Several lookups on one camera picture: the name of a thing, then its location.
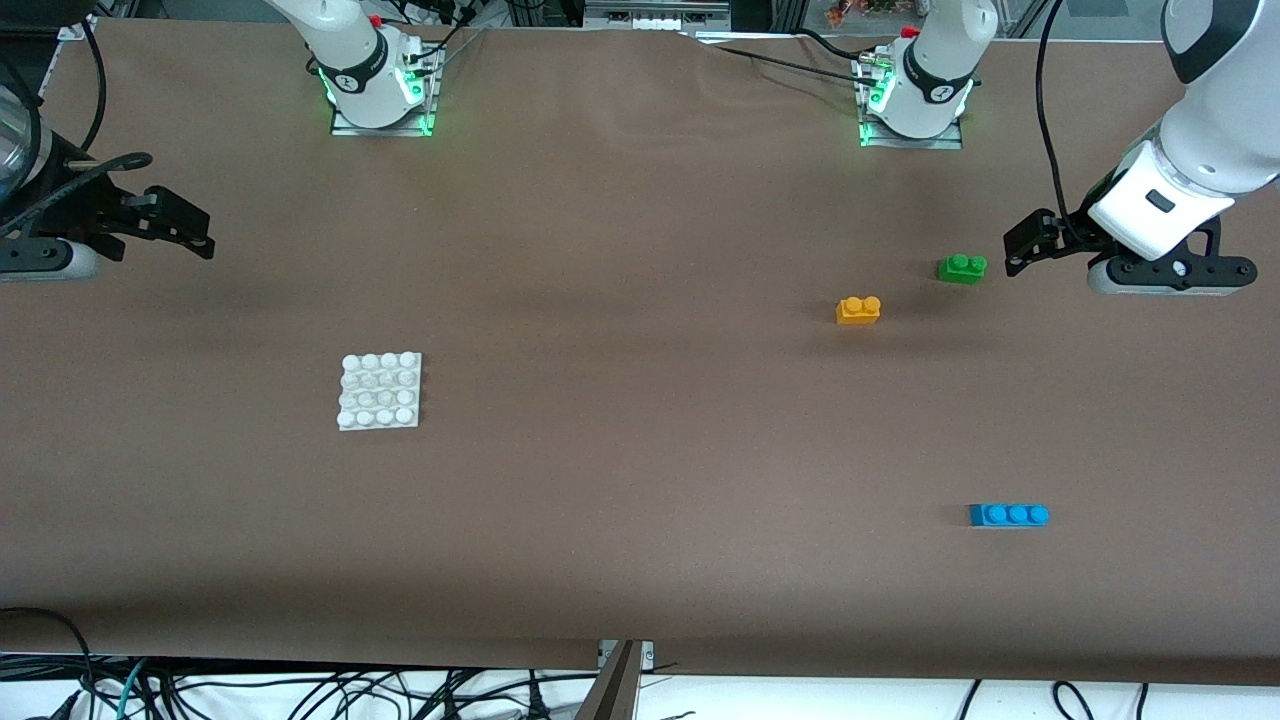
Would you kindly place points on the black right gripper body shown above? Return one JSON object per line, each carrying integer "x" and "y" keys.
{"x": 78, "y": 206}

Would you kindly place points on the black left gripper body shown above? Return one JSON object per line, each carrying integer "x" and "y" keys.
{"x": 1062, "y": 237}

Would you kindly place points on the yellow two-stud block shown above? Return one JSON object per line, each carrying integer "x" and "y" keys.
{"x": 857, "y": 311}

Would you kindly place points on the white studded base plate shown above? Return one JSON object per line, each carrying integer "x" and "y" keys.
{"x": 380, "y": 392}

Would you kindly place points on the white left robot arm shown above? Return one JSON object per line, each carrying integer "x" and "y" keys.
{"x": 1210, "y": 150}

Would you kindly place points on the green two-stud block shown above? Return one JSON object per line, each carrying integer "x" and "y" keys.
{"x": 961, "y": 269}

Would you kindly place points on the blue three-stud block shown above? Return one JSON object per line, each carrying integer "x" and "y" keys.
{"x": 1008, "y": 515}

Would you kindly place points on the white power strip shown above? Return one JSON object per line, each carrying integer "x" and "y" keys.
{"x": 655, "y": 15}

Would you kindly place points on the brown table cover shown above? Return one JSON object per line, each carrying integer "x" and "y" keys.
{"x": 600, "y": 500}

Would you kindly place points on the metal table clamp bracket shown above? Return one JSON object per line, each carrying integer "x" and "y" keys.
{"x": 648, "y": 655}

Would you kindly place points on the wooden support post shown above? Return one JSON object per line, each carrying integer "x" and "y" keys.
{"x": 612, "y": 690}

